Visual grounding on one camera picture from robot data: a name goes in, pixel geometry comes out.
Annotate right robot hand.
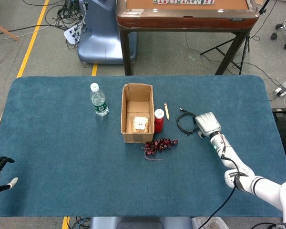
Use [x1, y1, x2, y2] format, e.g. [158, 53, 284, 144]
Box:
[193, 112, 222, 139]

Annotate black cable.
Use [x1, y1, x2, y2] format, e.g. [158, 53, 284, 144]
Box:
[176, 107, 201, 137]

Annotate red ketchup bottle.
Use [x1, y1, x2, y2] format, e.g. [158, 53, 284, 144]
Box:
[153, 108, 165, 134]

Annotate dark red grape bunch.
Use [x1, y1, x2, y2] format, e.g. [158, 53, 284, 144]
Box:
[142, 137, 179, 161]

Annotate bagged sandwich snack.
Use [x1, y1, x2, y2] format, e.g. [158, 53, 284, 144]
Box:
[131, 116, 150, 134]

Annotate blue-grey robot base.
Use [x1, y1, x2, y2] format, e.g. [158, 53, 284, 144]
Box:
[77, 0, 138, 64]

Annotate open cardboard box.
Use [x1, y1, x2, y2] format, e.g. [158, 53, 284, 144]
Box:
[120, 83, 155, 144]

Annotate clear water bottle green label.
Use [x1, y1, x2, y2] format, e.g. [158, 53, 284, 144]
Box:
[90, 83, 110, 117]

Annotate blue table mat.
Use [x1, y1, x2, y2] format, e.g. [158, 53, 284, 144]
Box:
[0, 75, 286, 218]

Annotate grey floor power strip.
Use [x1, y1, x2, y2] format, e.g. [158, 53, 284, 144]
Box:
[273, 80, 286, 97]

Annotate black tripod stand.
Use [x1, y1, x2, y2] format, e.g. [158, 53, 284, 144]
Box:
[200, 0, 270, 76]

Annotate white plastic bin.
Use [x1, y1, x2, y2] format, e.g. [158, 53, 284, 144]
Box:
[192, 216, 227, 229]

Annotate brown mahjong table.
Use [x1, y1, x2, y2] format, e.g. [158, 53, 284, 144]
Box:
[116, 0, 260, 76]

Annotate grey-blue robot torso base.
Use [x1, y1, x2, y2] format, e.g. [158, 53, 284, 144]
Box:
[89, 216, 194, 229]

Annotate white mahjong tile row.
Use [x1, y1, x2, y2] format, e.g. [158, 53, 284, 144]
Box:
[153, 0, 215, 5]

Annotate wooden easel legs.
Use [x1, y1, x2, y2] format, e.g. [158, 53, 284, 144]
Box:
[0, 19, 20, 66]

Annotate white power strip with plugs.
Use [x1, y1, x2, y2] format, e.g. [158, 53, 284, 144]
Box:
[63, 25, 83, 45]

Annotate tangled black floor cables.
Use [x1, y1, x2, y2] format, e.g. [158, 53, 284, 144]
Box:
[45, 0, 88, 50]

